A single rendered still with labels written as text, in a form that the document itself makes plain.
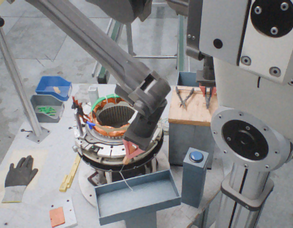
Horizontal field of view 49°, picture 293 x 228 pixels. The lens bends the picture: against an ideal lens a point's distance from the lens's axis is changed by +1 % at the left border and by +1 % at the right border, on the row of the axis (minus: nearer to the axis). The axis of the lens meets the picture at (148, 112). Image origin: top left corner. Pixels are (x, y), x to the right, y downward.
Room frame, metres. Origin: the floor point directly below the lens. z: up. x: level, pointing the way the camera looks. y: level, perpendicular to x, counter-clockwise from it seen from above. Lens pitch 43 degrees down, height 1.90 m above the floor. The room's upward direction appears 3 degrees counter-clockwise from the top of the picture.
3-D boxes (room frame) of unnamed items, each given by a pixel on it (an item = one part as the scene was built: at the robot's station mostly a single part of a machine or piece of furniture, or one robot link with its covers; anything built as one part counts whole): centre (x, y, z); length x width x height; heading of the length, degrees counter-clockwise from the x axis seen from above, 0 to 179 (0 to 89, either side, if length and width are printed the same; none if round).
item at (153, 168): (0.79, -0.01, 0.91); 0.02 x 0.02 x 0.21
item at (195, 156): (0.70, -0.16, 1.04); 0.04 x 0.04 x 0.01
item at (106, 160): (0.68, 0.11, 1.05); 0.09 x 0.04 x 0.01; 79
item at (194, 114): (0.94, -0.18, 1.05); 0.20 x 0.19 x 0.02; 169
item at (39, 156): (0.84, 0.57, 0.78); 0.31 x 0.19 x 0.01; 174
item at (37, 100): (1.23, 0.53, 0.82); 0.16 x 0.14 x 0.07; 84
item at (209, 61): (0.96, -0.23, 1.27); 0.07 x 0.06 x 0.07; 47
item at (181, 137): (0.94, -0.18, 0.91); 0.19 x 0.19 x 0.26; 79
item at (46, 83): (1.39, 0.51, 0.82); 0.16 x 0.14 x 0.07; 86
